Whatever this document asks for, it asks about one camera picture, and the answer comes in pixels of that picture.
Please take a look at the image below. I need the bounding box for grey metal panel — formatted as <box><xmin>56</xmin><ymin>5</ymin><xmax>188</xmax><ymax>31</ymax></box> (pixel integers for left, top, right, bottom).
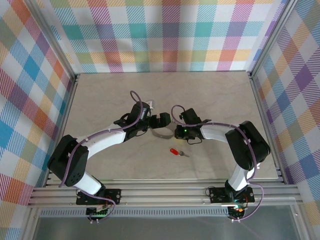
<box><xmin>32</xmin><ymin>217</ymin><xmax>301</xmax><ymax>240</ymax></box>

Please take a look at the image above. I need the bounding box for aluminium frame cross rail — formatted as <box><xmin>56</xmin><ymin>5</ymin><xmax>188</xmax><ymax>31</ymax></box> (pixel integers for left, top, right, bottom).
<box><xmin>27</xmin><ymin>179</ymin><xmax>305</xmax><ymax>209</ymax></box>

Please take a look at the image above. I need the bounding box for aluminium left side rail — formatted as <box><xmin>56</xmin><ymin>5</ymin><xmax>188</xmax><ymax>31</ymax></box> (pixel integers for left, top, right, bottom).
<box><xmin>42</xmin><ymin>73</ymin><xmax>81</xmax><ymax>188</ymax></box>

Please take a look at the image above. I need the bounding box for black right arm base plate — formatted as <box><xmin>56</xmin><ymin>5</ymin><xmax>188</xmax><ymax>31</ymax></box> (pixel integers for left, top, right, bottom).
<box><xmin>208</xmin><ymin>186</ymin><xmax>256</xmax><ymax>205</ymax></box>

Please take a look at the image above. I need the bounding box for aluminium right side rail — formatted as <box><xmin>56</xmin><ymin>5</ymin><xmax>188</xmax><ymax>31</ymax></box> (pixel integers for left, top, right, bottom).
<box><xmin>248</xmin><ymin>72</ymin><xmax>286</xmax><ymax>185</ymax></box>

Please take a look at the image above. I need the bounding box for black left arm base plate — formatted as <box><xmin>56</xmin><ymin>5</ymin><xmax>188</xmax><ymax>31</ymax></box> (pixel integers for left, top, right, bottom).
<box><xmin>75</xmin><ymin>188</ymin><xmax>122</xmax><ymax>206</ymax></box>

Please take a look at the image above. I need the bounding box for slotted grey cable duct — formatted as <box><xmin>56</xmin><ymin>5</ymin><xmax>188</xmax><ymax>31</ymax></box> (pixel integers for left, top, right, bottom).
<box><xmin>39</xmin><ymin>209</ymin><xmax>230</xmax><ymax>219</ymax></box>

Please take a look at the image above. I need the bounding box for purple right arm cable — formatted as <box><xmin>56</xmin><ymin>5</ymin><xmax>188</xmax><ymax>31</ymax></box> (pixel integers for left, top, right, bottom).
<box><xmin>170</xmin><ymin>104</ymin><xmax>266</xmax><ymax>222</ymax></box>

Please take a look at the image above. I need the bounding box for aluminium left corner post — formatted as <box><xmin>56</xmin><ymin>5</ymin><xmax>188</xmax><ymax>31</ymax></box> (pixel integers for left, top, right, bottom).
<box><xmin>24</xmin><ymin>0</ymin><xmax>78</xmax><ymax>83</ymax></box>

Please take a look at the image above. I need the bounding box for aluminium corner post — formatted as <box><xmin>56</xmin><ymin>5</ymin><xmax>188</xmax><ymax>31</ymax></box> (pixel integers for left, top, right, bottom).
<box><xmin>248</xmin><ymin>0</ymin><xmax>300</xmax><ymax>78</ymax></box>
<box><xmin>24</xmin><ymin>0</ymin><xmax>78</xmax><ymax>83</ymax></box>

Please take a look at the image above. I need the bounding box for aluminium right corner post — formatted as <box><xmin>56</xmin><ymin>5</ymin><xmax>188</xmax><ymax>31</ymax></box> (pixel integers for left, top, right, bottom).
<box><xmin>248</xmin><ymin>0</ymin><xmax>300</xmax><ymax>78</ymax></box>

